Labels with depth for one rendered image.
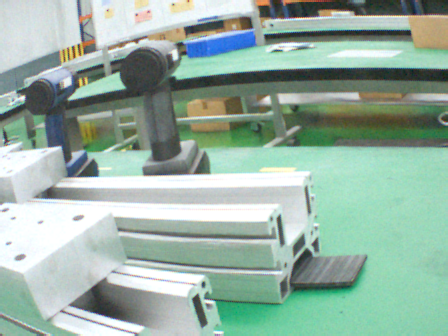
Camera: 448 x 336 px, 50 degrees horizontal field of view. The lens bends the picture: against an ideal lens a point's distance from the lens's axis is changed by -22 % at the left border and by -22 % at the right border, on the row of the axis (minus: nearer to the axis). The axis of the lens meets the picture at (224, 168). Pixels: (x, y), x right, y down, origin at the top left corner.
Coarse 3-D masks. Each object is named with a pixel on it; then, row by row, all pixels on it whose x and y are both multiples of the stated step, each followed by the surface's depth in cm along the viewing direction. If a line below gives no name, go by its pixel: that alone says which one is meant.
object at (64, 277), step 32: (0, 224) 40; (32, 224) 39; (64, 224) 38; (96, 224) 37; (0, 256) 33; (32, 256) 32; (64, 256) 34; (96, 256) 37; (0, 288) 33; (32, 288) 31; (64, 288) 33
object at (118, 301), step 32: (96, 288) 38; (128, 288) 36; (160, 288) 35; (192, 288) 35; (0, 320) 37; (32, 320) 33; (64, 320) 31; (96, 320) 31; (128, 320) 38; (160, 320) 36; (192, 320) 35
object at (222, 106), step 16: (416, 16) 201; (432, 16) 199; (160, 32) 511; (176, 32) 510; (416, 32) 203; (432, 32) 197; (432, 48) 201; (368, 96) 390; (384, 96) 380; (400, 96) 370; (192, 112) 477; (208, 112) 467; (224, 112) 458; (240, 112) 472; (192, 128) 483; (208, 128) 473; (224, 128) 464
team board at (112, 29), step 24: (96, 0) 402; (120, 0) 388; (144, 0) 376; (168, 0) 365; (192, 0) 354; (216, 0) 344; (240, 0) 335; (96, 24) 411; (120, 24) 396; (144, 24) 384; (168, 24) 372; (192, 24) 354; (192, 120) 395; (216, 120) 384; (240, 120) 374; (120, 144) 439; (288, 144) 374
